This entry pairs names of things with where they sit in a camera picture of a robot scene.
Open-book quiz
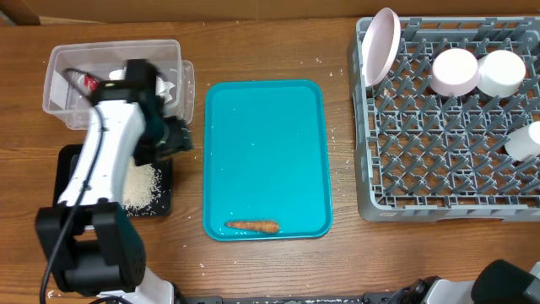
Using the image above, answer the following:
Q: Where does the red snack wrapper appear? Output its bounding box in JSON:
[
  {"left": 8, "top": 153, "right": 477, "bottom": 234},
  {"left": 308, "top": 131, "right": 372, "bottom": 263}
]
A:
[{"left": 84, "top": 73, "right": 100, "bottom": 92}]

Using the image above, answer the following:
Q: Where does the grey dishwasher rack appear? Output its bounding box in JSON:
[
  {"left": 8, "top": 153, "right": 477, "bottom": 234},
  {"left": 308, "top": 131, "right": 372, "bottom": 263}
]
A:
[{"left": 348, "top": 17, "right": 539, "bottom": 222}]

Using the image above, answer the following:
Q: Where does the teal plastic serving tray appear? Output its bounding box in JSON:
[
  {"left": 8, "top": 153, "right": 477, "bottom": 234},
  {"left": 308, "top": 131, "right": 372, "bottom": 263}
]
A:
[{"left": 202, "top": 79, "right": 333, "bottom": 242}]

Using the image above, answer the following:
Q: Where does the pale green bowl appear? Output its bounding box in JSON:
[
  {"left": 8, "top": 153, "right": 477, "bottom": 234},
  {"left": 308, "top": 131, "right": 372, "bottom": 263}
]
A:
[{"left": 477, "top": 50, "right": 527, "bottom": 98}]

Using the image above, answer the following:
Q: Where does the pale green cup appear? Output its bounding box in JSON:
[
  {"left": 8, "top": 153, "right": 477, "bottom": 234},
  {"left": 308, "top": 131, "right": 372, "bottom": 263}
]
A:
[{"left": 505, "top": 122, "right": 540, "bottom": 162}]

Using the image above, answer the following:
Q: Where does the small white plate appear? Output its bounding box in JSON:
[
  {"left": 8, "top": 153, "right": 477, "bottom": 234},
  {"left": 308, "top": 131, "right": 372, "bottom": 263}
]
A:
[{"left": 429, "top": 48, "right": 480, "bottom": 97}]

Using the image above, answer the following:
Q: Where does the white tissue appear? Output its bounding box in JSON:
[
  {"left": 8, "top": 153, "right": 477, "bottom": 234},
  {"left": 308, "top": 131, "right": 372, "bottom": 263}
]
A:
[{"left": 109, "top": 68, "right": 176, "bottom": 103}]

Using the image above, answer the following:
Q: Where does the orange carrot piece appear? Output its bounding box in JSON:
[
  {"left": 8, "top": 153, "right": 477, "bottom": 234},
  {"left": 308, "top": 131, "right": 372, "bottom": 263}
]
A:
[{"left": 225, "top": 221, "right": 280, "bottom": 234}]

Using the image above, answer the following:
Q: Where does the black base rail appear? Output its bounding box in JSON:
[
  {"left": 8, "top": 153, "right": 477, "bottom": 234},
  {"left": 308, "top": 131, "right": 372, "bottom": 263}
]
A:
[{"left": 183, "top": 291, "right": 393, "bottom": 304}]

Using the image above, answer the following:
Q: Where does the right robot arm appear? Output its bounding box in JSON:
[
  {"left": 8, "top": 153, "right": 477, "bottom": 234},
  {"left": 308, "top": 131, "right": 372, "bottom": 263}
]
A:
[{"left": 386, "top": 259, "right": 539, "bottom": 304}]

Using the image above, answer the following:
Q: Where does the large white plate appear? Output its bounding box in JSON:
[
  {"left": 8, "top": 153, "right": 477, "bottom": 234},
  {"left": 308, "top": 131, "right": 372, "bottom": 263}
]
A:
[{"left": 362, "top": 8, "right": 401, "bottom": 87}]

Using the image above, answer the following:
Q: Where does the clear plastic bin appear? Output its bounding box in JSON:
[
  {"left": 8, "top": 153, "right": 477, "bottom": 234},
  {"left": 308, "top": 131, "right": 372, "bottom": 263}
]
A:
[{"left": 42, "top": 40, "right": 195, "bottom": 130}]

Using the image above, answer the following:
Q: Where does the black rectangular tray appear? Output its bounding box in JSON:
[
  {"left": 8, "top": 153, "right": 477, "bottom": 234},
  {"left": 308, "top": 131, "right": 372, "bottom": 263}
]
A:
[{"left": 52, "top": 144, "right": 173, "bottom": 217}]

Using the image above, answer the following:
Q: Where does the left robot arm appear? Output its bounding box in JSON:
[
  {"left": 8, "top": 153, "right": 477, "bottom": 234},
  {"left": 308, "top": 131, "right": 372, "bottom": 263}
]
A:
[{"left": 35, "top": 59, "right": 192, "bottom": 303}]

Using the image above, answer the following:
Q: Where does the white rice pile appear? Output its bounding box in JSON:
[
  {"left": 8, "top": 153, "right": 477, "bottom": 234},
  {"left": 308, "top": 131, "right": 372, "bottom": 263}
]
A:
[{"left": 123, "top": 160, "right": 162, "bottom": 212}]

